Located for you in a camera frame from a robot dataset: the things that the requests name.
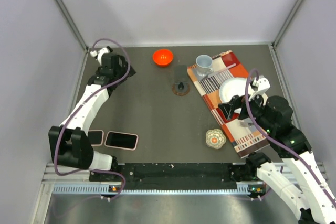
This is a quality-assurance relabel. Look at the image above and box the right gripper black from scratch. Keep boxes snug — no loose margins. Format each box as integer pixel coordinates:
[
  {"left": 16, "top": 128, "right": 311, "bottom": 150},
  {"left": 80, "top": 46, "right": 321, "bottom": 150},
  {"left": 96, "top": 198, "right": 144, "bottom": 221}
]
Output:
[{"left": 218, "top": 88, "right": 274, "bottom": 132}]

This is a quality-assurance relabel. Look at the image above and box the phone with pink case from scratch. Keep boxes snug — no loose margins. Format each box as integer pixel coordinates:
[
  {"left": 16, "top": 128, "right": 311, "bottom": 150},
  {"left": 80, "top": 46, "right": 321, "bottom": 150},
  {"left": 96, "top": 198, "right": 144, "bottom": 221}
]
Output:
[{"left": 104, "top": 131, "right": 139, "bottom": 151}]

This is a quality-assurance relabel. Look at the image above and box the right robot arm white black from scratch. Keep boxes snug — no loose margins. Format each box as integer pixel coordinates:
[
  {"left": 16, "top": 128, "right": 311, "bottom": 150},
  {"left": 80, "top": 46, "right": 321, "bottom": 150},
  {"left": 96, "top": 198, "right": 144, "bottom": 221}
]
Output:
[{"left": 218, "top": 95, "right": 335, "bottom": 223}]

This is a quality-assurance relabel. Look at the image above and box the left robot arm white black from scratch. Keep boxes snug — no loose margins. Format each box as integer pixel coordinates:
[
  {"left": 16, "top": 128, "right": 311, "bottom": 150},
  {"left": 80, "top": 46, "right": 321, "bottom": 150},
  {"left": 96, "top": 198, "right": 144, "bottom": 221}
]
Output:
[{"left": 48, "top": 48, "right": 135, "bottom": 180}]

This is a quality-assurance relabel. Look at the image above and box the grey phone stand copper base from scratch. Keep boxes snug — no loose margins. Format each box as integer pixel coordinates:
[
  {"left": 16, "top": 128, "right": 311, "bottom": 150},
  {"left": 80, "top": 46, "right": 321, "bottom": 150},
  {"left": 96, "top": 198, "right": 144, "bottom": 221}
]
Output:
[{"left": 172, "top": 65, "right": 190, "bottom": 96}]

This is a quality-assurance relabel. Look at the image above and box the white paper plate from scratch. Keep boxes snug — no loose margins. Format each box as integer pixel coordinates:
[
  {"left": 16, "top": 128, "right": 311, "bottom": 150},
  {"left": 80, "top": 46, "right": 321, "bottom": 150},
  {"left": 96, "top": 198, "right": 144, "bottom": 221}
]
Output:
[{"left": 219, "top": 78, "right": 247, "bottom": 103}]

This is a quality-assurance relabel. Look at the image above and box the pink plastic utensil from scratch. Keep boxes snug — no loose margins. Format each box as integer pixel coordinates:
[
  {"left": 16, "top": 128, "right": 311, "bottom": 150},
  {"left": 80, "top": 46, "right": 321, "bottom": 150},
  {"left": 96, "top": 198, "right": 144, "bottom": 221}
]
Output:
[{"left": 209, "top": 63, "right": 236, "bottom": 77}]

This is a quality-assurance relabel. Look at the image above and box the patterned orange placemat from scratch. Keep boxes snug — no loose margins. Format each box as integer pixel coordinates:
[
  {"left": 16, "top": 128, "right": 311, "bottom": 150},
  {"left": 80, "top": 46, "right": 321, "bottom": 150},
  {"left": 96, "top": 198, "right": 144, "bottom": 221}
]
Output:
[{"left": 187, "top": 50, "right": 269, "bottom": 158}]

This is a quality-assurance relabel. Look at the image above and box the floral patterned small dish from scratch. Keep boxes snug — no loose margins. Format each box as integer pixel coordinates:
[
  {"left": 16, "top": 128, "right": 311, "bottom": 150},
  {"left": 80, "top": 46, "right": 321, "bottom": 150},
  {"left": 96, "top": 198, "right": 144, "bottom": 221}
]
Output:
[{"left": 205, "top": 129, "right": 227, "bottom": 150}]

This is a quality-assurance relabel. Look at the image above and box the light blue mug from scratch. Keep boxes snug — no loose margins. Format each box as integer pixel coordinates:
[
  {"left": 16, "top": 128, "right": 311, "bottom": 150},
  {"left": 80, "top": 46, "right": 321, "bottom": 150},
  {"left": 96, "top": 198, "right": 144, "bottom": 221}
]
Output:
[{"left": 196, "top": 55, "right": 213, "bottom": 77}]

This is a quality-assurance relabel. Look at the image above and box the orange plastic bowl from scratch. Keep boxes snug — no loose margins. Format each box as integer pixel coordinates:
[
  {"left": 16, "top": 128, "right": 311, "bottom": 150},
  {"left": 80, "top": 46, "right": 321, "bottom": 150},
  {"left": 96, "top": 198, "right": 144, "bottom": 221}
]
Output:
[{"left": 152, "top": 49, "right": 174, "bottom": 67}]

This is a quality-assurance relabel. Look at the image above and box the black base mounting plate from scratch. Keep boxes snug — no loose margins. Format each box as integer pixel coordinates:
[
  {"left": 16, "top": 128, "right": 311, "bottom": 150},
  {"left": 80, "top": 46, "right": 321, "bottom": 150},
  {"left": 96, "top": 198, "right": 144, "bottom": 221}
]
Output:
[{"left": 89, "top": 163, "right": 253, "bottom": 190}]

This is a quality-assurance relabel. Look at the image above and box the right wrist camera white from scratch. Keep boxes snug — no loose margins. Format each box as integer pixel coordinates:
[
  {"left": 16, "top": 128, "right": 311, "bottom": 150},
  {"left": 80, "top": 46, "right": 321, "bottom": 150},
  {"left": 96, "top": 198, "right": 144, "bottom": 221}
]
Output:
[{"left": 248, "top": 77, "right": 270, "bottom": 101}]

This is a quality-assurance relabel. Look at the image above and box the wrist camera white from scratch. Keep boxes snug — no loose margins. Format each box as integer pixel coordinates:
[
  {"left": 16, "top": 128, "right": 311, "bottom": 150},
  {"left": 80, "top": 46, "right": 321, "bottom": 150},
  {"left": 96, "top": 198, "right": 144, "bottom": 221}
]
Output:
[
  {"left": 248, "top": 77, "right": 270, "bottom": 101},
  {"left": 90, "top": 47, "right": 113, "bottom": 64}
]

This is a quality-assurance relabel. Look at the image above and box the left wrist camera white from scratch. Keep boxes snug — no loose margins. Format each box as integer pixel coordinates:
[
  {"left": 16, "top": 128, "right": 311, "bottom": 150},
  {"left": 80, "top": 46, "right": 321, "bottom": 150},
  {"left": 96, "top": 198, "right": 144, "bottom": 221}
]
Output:
[{"left": 90, "top": 47, "right": 113, "bottom": 64}]

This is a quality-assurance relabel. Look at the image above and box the grey slotted cable duct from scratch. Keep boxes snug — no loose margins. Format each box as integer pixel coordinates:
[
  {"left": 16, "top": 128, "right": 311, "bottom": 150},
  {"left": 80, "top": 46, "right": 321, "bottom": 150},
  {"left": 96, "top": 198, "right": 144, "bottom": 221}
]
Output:
[{"left": 52, "top": 184, "right": 266, "bottom": 195}]

